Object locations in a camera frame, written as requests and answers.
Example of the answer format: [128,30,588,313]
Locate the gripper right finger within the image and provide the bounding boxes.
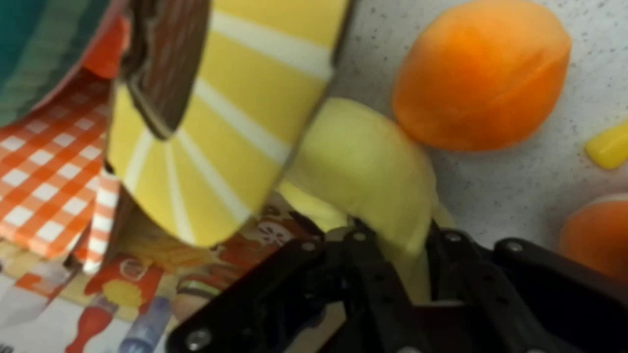
[426,222,628,353]

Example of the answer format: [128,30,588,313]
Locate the printed cardboard box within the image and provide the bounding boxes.
[0,0,355,353]

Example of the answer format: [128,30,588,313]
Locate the yellow banana plush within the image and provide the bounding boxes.
[276,97,456,305]

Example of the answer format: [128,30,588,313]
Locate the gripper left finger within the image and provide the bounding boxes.
[166,220,423,353]

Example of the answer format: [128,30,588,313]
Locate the round orange plush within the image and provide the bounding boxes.
[558,194,628,284]

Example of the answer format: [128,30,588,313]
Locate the watermelon plush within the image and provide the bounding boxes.
[0,0,129,126]

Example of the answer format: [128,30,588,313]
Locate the small yellow plush piece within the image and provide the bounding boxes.
[584,121,628,171]

